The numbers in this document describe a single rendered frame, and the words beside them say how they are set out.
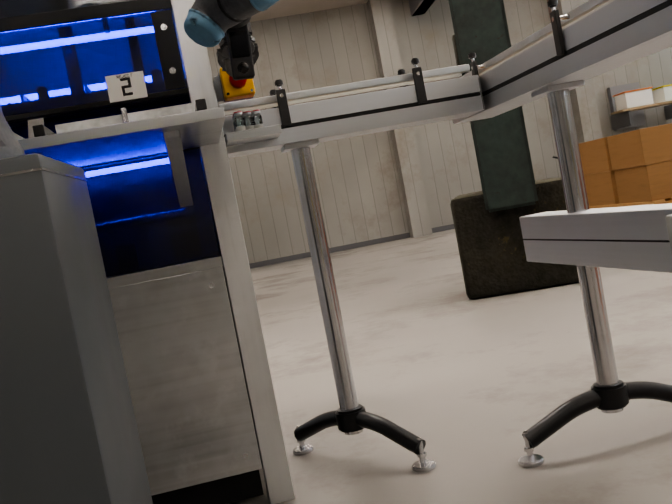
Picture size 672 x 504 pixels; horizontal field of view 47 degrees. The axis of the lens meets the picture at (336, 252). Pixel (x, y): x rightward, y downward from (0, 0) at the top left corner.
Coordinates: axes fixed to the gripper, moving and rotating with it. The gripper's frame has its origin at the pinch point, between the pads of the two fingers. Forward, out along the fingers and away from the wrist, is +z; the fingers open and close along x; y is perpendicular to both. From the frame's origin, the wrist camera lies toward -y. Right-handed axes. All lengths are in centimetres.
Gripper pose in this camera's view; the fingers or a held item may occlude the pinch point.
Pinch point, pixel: (239, 77)
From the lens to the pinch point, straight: 182.0
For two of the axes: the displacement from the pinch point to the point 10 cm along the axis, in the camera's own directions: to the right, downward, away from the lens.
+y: -2.4, -9.0, 3.7
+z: -0.8, 4.0, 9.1
